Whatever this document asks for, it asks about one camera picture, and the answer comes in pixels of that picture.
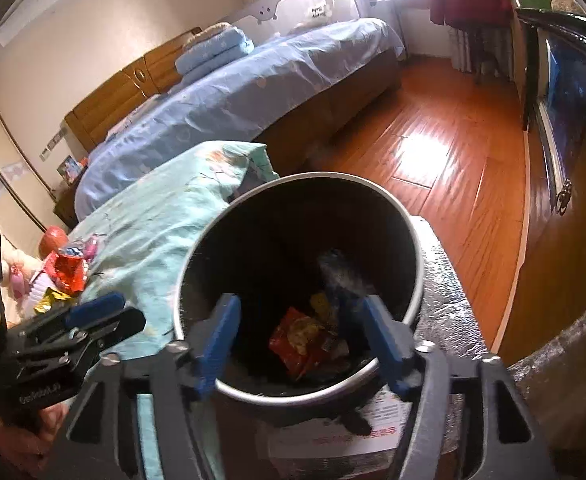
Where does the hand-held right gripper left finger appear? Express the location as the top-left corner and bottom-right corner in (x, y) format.
(48, 293), (244, 480)

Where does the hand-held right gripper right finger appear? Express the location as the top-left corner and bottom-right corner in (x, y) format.
(358, 294), (558, 480)

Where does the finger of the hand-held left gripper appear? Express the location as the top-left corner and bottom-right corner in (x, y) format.
(48, 308), (147, 377)
(15, 292), (126, 347)

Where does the dark wrapper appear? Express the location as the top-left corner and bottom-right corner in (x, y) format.
(317, 249), (376, 342)

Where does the black round trash bin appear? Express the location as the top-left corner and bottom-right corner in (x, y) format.
(173, 172), (426, 406)

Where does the person's left hand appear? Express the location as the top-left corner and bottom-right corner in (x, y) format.
(0, 400), (71, 473)

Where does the white teddy bear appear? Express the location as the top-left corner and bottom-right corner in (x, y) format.
(0, 245), (41, 313)

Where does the red foil snack wrapper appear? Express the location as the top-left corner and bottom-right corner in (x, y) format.
(48, 252), (91, 296)

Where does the yellow crumpled wrapper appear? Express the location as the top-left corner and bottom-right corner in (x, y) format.
(33, 287), (81, 317)

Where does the white pleated paper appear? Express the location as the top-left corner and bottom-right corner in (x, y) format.
(27, 270), (54, 306)

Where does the pink wrapper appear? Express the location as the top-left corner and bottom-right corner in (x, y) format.
(80, 235), (104, 263)

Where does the yellow snack wrapper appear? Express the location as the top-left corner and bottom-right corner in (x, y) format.
(309, 292), (338, 328)

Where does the red apple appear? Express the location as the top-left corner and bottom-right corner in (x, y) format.
(39, 226), (70, 259)

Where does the silver foil mat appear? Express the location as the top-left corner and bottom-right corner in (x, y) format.
(407, 214), (504, 480)

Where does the teal printed cloth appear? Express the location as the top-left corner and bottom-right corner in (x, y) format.
(65, 140), (281, 480)

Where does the dark wooden nightstand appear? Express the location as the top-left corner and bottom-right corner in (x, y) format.
(53, 180), (88, 228)

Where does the printed flat pillow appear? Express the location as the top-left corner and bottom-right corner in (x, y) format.
(105, 110), (144, 139)

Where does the wooden headboard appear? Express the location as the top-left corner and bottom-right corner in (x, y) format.
(64, 27), (204, 153)

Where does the bed with blue sheet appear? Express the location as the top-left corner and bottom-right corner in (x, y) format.
(73, 17), (406, 221)

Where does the folded blue quilt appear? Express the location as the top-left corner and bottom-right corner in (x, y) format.
(174, 27), (256, 81)

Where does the beige pillow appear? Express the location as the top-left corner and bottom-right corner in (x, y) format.
(182, 21), (234, 43)

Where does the metal clothes rack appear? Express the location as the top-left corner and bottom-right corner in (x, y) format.
(448, 25), (514, 85)

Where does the dark glossy cabinet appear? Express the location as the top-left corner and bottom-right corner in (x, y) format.
(515, 7), (586, 217)

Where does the white radiator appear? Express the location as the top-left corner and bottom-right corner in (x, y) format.
(373, 2), (408, 57)

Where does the brown plush toy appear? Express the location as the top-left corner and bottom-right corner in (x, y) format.
(550, 0), (586, 17)

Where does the photo frame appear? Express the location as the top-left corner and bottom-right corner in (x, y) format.
(57, 155), (81, 183)

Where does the wall switch panel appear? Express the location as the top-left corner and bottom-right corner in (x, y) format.
(39, 127), (68, 162)

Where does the grey bed guard rail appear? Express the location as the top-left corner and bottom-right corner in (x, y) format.
(225, 0), (374, 37)

